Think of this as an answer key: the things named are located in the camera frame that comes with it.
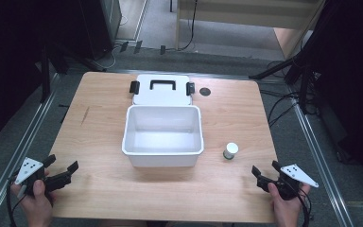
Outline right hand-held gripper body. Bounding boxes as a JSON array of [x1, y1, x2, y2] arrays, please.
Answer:
[[275, 163, 320, 201]]

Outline aluminium floor rail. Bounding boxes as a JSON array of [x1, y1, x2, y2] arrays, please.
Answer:
[[0, 71, 61, 227], [287, 91, 356, 227]]

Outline black curtain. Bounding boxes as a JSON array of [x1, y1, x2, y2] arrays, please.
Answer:
[[291, 0, 363, 183], [0, 0, 88, 150]]

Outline black floor cables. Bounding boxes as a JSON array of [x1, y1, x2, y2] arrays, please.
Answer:
[[258, 88, 301, 129]]

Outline hanging black cable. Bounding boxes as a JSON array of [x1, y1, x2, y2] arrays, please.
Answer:
[[179, 0, 199, 52]]

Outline person's right hand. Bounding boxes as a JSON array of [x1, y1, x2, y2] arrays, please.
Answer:
[[268, 182, 312, 227]]

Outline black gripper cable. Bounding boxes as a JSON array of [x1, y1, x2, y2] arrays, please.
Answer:
[[5, 178, 23, 227], [297, 187, 315, 227]]

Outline white floor cable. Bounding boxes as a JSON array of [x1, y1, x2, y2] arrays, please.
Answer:
[[92, 43, 121, 71]]

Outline white lid with black handle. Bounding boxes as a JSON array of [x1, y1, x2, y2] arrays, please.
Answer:
[[129, 74, 196, 107]]

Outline black metal stand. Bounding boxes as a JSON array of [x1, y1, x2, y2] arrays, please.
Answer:
[[39, 44, 108, 103], [248, 55, 320, 115]]

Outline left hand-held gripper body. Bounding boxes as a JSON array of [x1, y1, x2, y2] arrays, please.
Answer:
[[13, 156, 55, 196]]

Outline person's left hand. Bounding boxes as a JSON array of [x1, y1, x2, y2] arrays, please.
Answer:
[[10, 178, 58, 227]]

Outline black cabinet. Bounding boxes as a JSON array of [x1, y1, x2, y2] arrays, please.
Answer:
[[77, 0, 123, 61]]

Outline white plastic storage box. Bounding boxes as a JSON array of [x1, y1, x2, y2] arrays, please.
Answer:
[[121, 104, 205, 168]]

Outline light wooden desk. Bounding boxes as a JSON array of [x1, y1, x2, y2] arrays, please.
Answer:
[[174, 0, 326, 61]]

